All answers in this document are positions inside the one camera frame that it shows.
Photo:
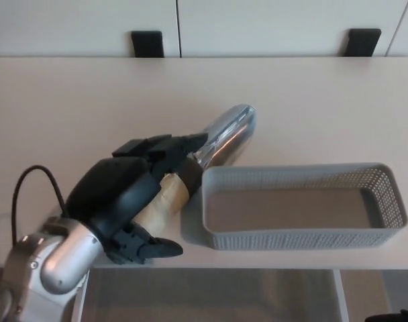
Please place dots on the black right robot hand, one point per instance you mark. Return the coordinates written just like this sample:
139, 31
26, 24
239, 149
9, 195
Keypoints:
392, 317

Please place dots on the white cabinet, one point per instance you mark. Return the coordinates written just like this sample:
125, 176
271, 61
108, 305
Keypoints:
257, 20

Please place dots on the white desk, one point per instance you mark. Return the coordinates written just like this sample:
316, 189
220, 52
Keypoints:
90, 100

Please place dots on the grey perforated plastic basket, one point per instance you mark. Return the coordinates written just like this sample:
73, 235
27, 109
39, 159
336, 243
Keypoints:
291, 239

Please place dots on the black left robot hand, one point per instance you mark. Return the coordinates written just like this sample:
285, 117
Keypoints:
110, 191

